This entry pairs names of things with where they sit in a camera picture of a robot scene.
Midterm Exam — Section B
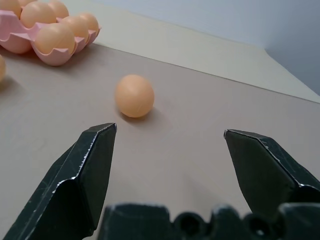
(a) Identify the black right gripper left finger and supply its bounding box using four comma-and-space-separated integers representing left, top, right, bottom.
0, 122, 118, 240

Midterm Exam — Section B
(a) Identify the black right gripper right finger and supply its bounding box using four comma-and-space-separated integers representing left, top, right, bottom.
223, 128, 320, 219

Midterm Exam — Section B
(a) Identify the pink egg tray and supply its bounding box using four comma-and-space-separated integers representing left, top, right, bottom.
0, 9, 103, 67

